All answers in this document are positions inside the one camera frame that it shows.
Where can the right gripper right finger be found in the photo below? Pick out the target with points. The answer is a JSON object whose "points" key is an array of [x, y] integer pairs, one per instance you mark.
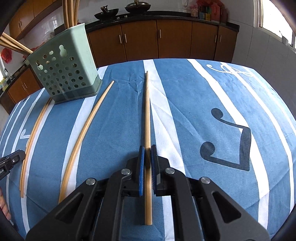
{"points": [[159, 180]]}

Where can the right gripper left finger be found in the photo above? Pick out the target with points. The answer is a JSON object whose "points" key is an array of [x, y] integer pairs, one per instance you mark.
{"points": [[134, 187]]}

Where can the bamboo chopstick one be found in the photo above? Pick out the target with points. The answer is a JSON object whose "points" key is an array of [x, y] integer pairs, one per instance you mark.
{"points": [[147, 147]]}

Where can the bamboo chopstick three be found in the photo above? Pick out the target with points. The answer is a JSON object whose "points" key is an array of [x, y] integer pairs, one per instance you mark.
{"points": [[29, 146]]}

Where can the bamboo chopstick two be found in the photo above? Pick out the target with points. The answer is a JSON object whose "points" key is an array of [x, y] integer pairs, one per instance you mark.
{"points": [[78, 144]]}

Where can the bamboo chopstick of group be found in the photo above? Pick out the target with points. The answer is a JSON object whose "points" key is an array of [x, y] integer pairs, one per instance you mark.
{"points": [[71, 13], [8, 44], [76, 9], [65, 13]]}

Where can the wooden lower kitchen cabinets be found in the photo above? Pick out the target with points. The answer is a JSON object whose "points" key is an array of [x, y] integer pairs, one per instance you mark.
{"points": [[163, 38]]}

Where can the wooden kitchen cabinets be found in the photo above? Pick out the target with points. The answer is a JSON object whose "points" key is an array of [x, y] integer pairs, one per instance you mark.
{"points": [[163, 38], [29, 15]]}

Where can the wooden upper kitchen cabinets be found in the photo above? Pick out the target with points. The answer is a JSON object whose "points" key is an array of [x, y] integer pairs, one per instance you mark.
{"points": [[29, 15]]}

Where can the black kitchen countertop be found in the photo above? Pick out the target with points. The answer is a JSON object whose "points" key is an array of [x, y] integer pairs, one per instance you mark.
{"points": [[27, 82]]}

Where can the person's left hand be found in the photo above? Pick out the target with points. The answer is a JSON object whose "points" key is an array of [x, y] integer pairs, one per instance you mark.
{"points": [[4, 206]]}

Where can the blue striped tablecloth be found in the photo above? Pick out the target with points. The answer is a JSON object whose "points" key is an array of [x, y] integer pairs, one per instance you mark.
{"points": [[213, 119]]}

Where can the green perforated utensil holder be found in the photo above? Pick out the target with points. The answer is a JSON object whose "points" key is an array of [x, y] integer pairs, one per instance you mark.
{"points": [[65, 66]]}

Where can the black wok left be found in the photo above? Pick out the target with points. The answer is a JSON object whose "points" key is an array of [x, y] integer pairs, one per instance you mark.
{"points": [[106, 14]]}

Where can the black wok with lid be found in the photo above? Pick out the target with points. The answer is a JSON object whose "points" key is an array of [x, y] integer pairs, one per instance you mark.
{"points": [[138, 7]]}

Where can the red bag on counter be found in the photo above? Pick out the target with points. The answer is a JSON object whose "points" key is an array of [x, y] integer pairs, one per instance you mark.
{"points": [[214, 11]]}

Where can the right window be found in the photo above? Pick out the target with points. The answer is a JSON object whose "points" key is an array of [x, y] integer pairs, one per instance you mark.
{"points": [[271, 19]]}

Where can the red plastic bag on wall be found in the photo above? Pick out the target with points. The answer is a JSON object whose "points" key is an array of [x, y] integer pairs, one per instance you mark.
{"points": [[6, 55]]}

